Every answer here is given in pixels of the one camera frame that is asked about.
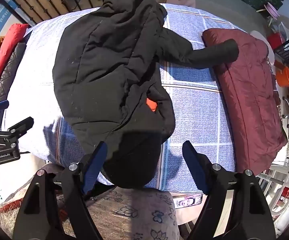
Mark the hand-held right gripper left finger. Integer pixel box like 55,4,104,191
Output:
12,141,108,240

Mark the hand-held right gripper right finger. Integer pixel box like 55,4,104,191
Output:
182,140,276,240

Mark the black padded jacket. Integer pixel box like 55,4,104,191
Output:
52,0,239,189

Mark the printed picture box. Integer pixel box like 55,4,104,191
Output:
173,194,204,209

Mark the black quilted jacket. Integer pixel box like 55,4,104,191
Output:
0,42,27,130

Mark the red jacket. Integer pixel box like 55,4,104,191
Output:
0,23,29,130

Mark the blue checked bedsheet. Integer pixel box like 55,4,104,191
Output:
3,3,237,193

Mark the floral cushion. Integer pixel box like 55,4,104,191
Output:
0,165,180,240

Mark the white chair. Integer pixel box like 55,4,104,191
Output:
257,164,289,215

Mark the maroon quilted coat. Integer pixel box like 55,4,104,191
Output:
202,28,288,173

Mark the black metal bed headboard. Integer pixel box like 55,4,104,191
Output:
0,0,125,27

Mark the orange bucket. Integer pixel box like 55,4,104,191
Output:
276,66,289,87

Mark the red plastic container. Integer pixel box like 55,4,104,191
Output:
267,32,282,50

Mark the pink plastic basin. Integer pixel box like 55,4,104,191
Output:
263,2,282,20

